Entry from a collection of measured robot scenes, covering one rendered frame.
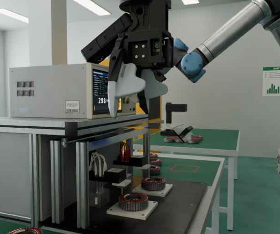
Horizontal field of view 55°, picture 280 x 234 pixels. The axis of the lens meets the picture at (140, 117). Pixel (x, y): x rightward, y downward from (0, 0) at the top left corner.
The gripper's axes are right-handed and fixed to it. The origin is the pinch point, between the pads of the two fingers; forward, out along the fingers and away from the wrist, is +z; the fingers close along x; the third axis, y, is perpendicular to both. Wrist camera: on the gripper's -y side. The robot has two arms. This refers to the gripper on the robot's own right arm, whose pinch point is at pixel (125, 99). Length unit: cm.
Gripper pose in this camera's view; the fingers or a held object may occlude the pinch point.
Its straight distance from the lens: 124.4
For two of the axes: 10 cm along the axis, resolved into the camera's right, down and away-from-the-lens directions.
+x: 3.6, -0.5, 9.3
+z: -6.5, 7.0, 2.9
